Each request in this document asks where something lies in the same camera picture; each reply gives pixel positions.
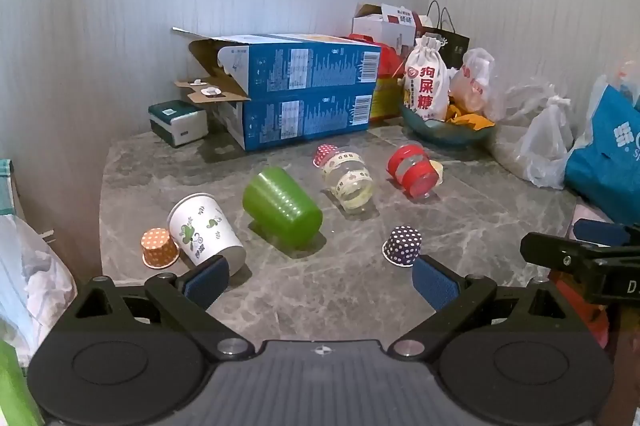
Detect red polka dot paper cup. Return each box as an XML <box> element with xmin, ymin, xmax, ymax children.
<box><xmin>312</xmin><ymin>143</ymin><xmax>341</xmax><ymax>168</ymax></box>

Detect clear cup yellow bands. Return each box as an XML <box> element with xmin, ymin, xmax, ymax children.
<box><xmin>322</xmin><ymin>149</ymin><xmax>375</xmax><ymax>213</ymax></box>

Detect orange polka dot paper cup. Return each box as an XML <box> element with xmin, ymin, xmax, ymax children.
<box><xmin>140</xmin><ymin>227</ymin><xmax>180</xmax><ymax>269</ymax></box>

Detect white paper cup green print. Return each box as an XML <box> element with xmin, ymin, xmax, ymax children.
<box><xmin>167</xmin><ymin>193</ymin><xmax>247</xmax><ymax>268</ymax></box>

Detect orange snack packets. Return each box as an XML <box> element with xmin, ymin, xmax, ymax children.
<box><xmin>446</xmin><ymin>95</ymin><xmax>496</xmax><ymax>130</ymax></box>

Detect green and white small box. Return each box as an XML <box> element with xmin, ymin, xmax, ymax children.
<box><xmin>148</xmin><ymin>100</ymin><xmax>209</xmax><ymax>148</ymax></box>

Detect large white plastic bag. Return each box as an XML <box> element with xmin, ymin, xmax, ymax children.
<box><xmin>0</xmin><ymin>213</ymin><xmax>79</xmax><ymax>359</ymax></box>

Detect white drawstring bag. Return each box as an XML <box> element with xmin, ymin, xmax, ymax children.
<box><xmin>403</xmin><ymin>34</ymin><xmax>451</xmax><ymax>122</ymax></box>

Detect plaid cloth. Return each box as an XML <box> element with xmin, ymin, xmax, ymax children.
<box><xmin>0</xmin><ymin>159</ymin><xmax>22</xmax><ymax>218</ymax></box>

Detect yellow box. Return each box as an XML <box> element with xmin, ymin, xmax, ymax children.
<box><xmin>371</xmin><ymin>76</ymin><xmax>406</xmax><ymax>123</ymax></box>

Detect black paper bag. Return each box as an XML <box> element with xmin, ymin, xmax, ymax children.
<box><xmin>417</xmin><ymin>0</ymin><xmax>471</xmax><ymax>70</ymax></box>

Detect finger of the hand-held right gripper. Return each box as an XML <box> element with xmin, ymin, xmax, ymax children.
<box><xmin>520</xmin><ymin>232</ymin><xmax>618</xmax><ymax>281</ymax></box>
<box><xmin>572</xmin><ymin>219</ymin><xmax>640</xmax><ymax>249</ymax></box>

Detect clear plastic bag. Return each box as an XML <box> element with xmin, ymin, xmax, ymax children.
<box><xmin>487</xmin><ymin>75</ymin><xmax>571</xmax><ymax>172</ymax></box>

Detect white and red cardboard box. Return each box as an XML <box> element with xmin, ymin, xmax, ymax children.
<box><xmin>352</xmin><ymin>2</ymin><xmax>427</xmax><ymax>53</ymax></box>

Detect green carton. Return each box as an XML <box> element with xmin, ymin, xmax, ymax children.
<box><xmin>0</xmin><ymin>338</ymin><xmax>45</xmax><ymax>426</ymax></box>

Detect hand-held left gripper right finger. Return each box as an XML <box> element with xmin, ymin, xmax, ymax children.
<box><xmin>387</xmin><ymin>255</ymin><xmax>569</xmax><ymax>361</ymax></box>

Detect blue cardboard box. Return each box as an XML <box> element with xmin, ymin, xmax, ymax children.
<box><xmin>172</xmin><ymin>26</ymin><xmax>383</xmax><ymax>101</ymax></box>
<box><xmin>174</xmin><ymin>79</ymin><xmax>376</xmax><ymax>152</ymax></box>

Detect white plastic bag red print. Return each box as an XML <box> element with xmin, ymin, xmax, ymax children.
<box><xmin>449</xmin><ymin>48</ymin><xmax>497</xmax><ymax>115</ymax></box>

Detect green plastic cup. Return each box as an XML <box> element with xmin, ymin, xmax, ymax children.
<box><xmin>242</xmin><ymin>167</ymin><xmax>323</xmax><ymax>249</ymax></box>

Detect purple polka dot paper cup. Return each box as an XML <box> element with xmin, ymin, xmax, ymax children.
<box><xmin>382</xmin><ymin>226</ymin><xmax>423</xmax><ymax>267</ymax></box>

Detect blue shopping bag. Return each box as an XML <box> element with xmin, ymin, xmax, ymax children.
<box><xmin>565</xmin><ymin>74</ymin><xmax>640</xmax><ymax>225</ymax></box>

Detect teal bowl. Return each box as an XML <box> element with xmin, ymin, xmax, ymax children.
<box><xmin>400</xmin><ymin>104</ymin><xmax>497</xmax><ymax>150</ymax></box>

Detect clear cup red bands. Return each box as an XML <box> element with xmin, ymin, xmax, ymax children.
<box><xmin>387</xmin><ymin>143</ymin><xmax>441</xmax><ymax>199</ymax></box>

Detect red gift box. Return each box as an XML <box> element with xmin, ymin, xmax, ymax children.
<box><xmin>348</xmin><ymin>34</ymin><xmax>407</xmax><ymax>80</ymax></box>

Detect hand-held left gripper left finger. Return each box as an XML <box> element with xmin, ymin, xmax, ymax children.
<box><xmin>75</xmin><ymin>255</ymin><xmax>254</xmax><ymax>362</ymax></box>

